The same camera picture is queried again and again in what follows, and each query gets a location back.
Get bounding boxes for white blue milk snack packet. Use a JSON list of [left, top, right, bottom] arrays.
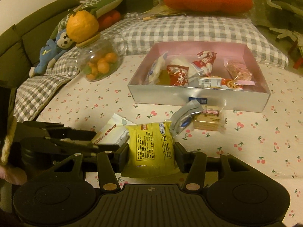
[[145, 52, 168, 85]]

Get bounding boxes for glass jar with kumquats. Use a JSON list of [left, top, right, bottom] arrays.
[[76, 35, 121, 82]]

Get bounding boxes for yellow snack packet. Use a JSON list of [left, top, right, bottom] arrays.
[[121, 121, 178, 178]]

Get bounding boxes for green patterned pillow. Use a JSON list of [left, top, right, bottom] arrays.
[[50, 0, 123, 40]]

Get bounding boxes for silver foil snack packet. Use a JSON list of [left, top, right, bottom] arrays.
[[169, 100, 203, 137]]

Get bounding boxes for white cream cake packet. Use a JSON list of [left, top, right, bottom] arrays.
[[91, 113, 134, 147]]

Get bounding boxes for pink nougat bar packet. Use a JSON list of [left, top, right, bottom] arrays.
[[224, 61, 255, 86]]

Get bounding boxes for grey checked quilt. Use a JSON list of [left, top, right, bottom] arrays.
[[14, 13, 289, 122]]

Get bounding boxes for clear wrapped wafer biscuit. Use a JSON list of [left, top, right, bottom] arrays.
[[193, 105, 227, 132]]

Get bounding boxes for dark green sofa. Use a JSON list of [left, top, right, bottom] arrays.
[[0, 0, 157, 90]]

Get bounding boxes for red white candy packet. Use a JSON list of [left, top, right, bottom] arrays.
[[192, 50, 217, 76]]

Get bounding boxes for silver box with pink inside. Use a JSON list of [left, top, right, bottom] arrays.
[[128, 42, 270, 112]]

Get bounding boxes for large orange citrus fruit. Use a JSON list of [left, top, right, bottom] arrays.
[[66, 10, 99, 43]]

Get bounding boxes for red small snack packet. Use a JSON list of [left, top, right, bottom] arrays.
[[166, 65, 189, 86]]

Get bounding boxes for orange white barcode snack packet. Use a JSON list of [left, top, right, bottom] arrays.
[[198, 76, 243, 91]]

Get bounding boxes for blue monkey plush toy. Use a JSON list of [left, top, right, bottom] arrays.
[[29, 29, 75, 77]]

